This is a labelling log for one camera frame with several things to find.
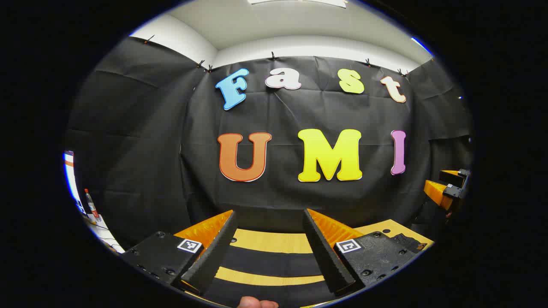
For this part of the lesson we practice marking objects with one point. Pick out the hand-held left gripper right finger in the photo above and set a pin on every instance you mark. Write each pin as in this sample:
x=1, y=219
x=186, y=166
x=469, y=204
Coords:
x=325, y=256

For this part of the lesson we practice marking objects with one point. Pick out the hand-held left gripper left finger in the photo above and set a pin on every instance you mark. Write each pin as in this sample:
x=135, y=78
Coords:
x=220, y=252

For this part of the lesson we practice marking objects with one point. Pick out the clear bottle red label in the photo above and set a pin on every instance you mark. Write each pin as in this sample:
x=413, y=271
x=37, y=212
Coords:
x=92, y=207

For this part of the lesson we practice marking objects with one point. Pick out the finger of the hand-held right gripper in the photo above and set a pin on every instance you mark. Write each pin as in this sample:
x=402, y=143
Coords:
x=449, y=175
x=436, y=192

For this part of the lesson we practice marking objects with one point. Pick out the ceiling light panel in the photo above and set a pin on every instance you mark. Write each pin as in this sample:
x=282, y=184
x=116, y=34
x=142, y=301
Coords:
x=299, y=2

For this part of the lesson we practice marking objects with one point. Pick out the white side table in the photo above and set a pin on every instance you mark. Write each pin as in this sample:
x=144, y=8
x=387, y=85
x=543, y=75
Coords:
x=105, y=235

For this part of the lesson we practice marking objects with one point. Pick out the black backdrop cloth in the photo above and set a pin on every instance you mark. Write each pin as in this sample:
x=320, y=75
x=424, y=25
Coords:
x=171, y=149

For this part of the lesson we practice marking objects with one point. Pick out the dark grey jeans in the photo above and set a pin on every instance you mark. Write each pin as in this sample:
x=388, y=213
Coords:
x=265, y=260

